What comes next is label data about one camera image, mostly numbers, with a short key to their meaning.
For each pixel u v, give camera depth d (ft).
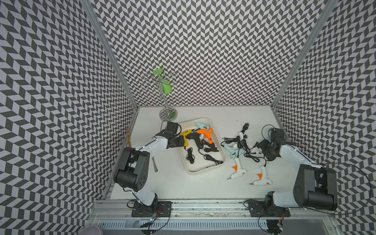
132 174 1.50
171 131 2.47
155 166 2.85
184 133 3.23
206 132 3.14
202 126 3.32
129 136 3.41
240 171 2.77
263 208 2.36
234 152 2.97
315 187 1.39
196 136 3.16
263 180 2.64
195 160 2.92
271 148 2.17
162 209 2.40
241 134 3.24
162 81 2.99
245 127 3.45
